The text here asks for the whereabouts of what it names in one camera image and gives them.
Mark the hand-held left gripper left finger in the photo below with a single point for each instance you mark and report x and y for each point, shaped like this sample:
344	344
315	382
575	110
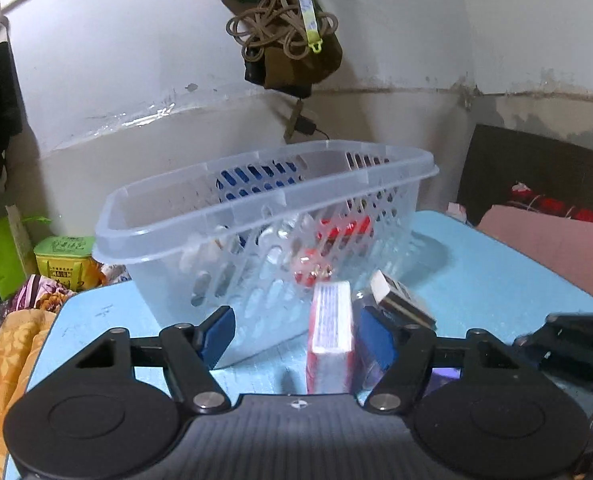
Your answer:
220	334

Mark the red plaid cloth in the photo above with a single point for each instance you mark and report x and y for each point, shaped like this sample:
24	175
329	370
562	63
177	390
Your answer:
556	207

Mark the orange blanket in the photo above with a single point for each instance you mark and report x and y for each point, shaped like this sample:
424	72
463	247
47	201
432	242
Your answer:
6	375

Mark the brown hanging bag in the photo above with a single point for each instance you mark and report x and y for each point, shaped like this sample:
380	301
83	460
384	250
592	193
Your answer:
296	72

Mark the floral cloth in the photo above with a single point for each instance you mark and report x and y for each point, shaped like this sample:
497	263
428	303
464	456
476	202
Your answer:
41	295

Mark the green paper bag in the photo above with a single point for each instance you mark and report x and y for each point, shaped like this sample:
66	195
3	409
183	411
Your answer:
4	260

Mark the small red and white item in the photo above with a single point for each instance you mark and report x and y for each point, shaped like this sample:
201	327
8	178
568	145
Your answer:
309	266

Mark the red and white box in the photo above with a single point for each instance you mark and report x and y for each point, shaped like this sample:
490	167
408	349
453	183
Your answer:
329	330

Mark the yellow green box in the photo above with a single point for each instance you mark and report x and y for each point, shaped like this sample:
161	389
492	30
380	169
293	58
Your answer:
66	262

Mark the dark headboard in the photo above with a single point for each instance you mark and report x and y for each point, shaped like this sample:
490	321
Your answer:
526	165

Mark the red packet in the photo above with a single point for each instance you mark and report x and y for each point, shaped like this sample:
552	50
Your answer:
346	232

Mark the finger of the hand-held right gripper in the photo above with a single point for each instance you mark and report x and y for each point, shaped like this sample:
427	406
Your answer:
561	357
576	320

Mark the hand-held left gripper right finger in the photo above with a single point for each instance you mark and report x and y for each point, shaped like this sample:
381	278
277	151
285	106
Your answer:
376	340

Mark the pink blanket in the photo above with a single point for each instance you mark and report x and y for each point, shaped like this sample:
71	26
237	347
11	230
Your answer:
551	255

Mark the clear plastic basket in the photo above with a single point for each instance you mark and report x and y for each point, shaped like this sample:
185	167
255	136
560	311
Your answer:
176	210

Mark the blue plastic container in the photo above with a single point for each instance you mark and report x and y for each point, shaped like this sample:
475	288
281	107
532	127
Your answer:
256	182

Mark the black power adapter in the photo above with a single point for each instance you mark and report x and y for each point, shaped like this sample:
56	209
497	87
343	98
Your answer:
305	125

